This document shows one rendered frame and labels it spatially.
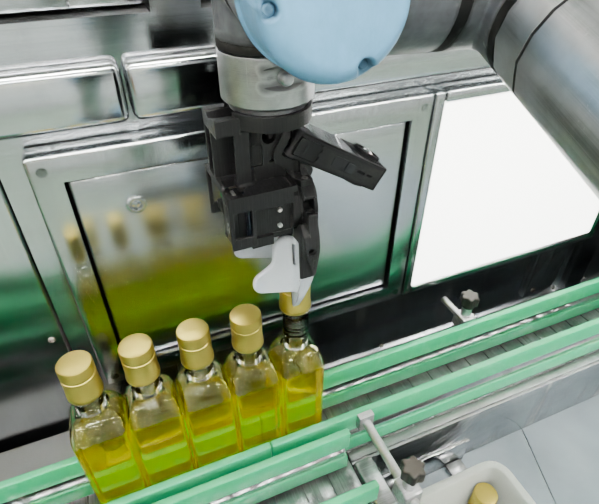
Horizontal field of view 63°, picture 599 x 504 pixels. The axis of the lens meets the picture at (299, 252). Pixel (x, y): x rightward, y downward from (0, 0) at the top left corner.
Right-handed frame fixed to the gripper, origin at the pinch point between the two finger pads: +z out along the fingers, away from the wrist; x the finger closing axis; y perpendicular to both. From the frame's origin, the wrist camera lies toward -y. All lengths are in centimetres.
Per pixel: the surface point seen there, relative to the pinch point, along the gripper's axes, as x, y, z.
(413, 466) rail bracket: 15.4, -7.8, 17.8
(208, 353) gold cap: 1.2, 10.3, 5.4
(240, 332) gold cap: 1.3, 6.7, 3.7
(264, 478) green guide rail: 6.3, 6.9, 24.8
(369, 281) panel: -12.1, -18.1, 15.9
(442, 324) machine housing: -15, -39, 37
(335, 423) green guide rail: 4.4, -3.9, 22.4
